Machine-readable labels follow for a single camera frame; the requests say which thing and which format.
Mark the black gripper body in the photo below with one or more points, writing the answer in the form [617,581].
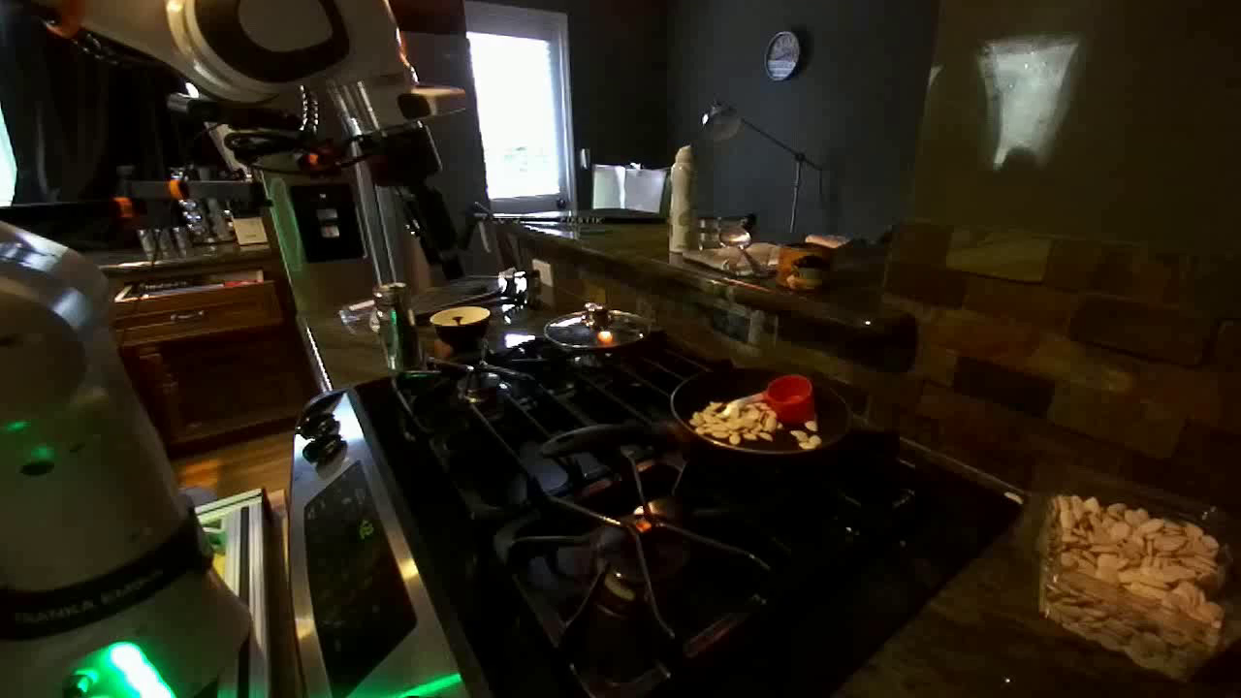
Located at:
[366,192]

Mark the black frying pan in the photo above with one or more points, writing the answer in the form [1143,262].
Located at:
[734,412]

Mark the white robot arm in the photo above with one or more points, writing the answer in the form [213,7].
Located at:
[107,580]

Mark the bright window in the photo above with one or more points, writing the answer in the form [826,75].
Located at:
[525,113]

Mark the small dark bowl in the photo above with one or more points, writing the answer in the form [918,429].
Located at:
[464,325]

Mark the glass pot lid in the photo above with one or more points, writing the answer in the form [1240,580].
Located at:
[595,325]

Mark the wooden drawer cabinet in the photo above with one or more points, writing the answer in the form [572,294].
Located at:
[212,347]

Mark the white paper towel roll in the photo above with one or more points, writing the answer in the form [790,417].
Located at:
[680,200]

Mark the black desk lamp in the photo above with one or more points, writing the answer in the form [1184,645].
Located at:
[765,175]

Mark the black gas stove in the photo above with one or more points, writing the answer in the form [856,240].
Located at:
[540,524]

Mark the red measuring cup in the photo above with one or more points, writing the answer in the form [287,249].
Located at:
[790,395]

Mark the clear container of pasta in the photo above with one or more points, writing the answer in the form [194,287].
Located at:
[1138,581]

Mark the round wall clock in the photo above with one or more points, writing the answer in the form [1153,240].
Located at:
[786,55]

